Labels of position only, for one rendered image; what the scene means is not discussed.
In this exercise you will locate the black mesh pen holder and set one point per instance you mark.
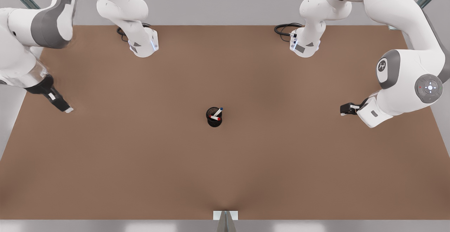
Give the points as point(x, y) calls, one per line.
point(213, 121)

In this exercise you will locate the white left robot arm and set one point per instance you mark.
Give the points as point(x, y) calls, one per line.
point(404, 66)

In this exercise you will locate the white pen with red cap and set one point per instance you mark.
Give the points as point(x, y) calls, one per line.
point(215, 117)

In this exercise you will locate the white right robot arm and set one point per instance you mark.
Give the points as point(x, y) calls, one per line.
point(21, 49)

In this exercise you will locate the white pen with blue cap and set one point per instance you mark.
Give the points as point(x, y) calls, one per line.
point(218, 111)

